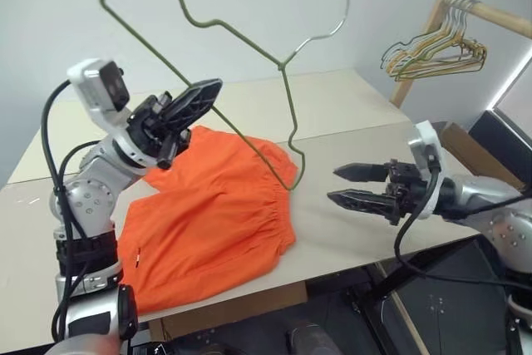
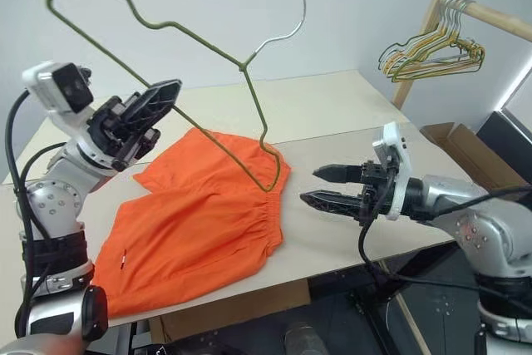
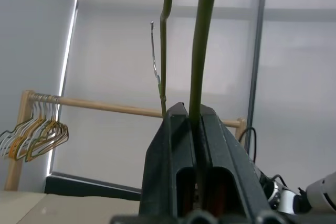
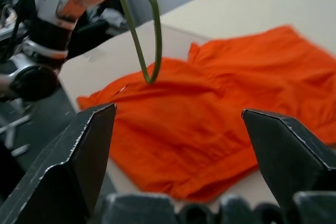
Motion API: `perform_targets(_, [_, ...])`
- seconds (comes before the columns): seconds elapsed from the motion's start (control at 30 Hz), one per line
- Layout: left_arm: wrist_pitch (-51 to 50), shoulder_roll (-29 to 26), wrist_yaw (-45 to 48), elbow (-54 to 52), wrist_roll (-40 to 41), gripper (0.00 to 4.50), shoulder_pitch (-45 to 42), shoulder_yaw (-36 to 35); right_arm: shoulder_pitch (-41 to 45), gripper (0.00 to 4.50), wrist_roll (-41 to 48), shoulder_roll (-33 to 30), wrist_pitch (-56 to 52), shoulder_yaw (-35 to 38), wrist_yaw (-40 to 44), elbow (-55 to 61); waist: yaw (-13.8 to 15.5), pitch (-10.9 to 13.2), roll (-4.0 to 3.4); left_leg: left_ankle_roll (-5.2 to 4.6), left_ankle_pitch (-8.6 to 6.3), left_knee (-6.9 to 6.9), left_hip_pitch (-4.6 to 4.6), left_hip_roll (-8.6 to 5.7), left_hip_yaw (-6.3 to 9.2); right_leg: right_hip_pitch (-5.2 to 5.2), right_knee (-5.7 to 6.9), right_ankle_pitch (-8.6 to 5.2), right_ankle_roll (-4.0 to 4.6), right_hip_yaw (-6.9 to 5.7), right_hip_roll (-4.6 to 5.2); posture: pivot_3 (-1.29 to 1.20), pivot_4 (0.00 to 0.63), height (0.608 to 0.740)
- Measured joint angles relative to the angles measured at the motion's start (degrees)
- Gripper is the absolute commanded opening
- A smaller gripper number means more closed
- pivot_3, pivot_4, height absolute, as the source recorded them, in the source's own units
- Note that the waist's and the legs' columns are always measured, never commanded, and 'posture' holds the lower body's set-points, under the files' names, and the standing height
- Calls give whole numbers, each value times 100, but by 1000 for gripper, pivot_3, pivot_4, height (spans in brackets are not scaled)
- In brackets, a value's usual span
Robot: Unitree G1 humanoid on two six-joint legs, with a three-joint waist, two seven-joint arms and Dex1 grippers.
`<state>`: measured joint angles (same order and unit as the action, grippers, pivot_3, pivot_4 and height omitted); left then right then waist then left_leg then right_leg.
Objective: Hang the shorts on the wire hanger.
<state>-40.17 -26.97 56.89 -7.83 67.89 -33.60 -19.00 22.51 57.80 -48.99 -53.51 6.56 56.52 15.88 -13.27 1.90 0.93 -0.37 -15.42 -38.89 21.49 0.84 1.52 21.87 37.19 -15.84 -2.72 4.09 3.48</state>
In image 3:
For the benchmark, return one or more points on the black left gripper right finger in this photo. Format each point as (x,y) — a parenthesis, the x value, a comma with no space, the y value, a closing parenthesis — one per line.
(225,155)

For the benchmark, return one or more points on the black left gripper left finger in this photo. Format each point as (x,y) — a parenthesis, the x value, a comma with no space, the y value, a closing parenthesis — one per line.
(162,161)

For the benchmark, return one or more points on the wooden clothes rack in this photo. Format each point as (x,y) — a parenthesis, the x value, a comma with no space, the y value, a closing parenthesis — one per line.
(105,105)

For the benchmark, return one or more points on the bunch of hangers on rack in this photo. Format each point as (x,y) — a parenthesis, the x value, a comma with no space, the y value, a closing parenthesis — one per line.
(61,138)

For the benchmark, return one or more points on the white roller blind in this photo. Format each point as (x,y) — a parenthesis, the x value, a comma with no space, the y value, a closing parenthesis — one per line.
(118,51)

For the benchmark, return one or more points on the grey window frame post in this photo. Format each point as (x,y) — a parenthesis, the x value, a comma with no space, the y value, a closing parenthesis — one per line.
(256,77)

